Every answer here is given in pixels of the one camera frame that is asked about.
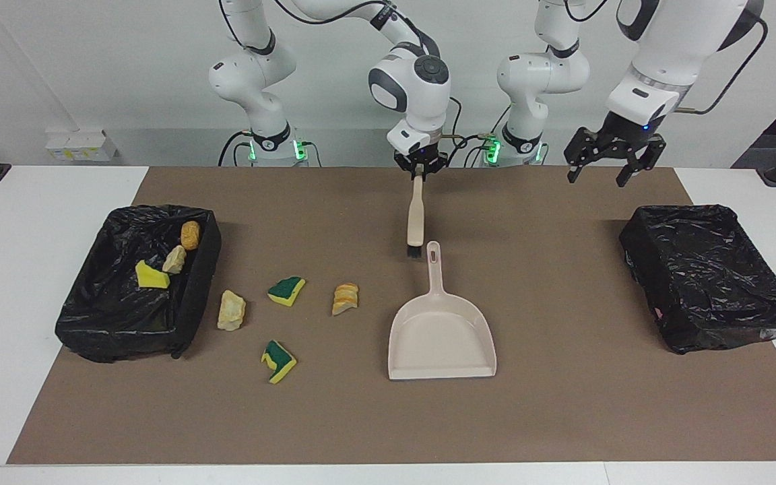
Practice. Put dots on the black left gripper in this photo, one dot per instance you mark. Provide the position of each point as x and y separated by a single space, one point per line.
627 131

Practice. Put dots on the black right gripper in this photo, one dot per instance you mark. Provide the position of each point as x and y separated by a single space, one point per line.
422 158

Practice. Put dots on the beige hand brush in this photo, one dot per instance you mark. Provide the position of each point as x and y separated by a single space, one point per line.
415 215

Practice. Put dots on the sliced bread piece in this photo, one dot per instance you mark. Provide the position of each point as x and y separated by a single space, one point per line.
345 300

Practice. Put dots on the beige plastic dustpan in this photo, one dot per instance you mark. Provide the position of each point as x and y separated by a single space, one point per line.
442 343

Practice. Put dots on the notched green yellow sponge piece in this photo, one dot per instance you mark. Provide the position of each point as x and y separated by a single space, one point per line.
280 364

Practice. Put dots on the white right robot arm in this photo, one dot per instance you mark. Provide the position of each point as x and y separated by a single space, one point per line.
415 87

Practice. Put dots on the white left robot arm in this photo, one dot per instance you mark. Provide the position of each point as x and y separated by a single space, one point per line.
543 74

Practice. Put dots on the black bin with pink patch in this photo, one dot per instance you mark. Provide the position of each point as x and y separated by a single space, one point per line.
704 276

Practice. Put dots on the black bag-lined bin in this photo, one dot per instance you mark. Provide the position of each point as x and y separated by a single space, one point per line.
118 316

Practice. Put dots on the brown table mat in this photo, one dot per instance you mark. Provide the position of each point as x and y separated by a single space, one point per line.
388 417

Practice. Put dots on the white wall outlet box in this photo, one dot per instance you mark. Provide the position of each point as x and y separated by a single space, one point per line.
78 145

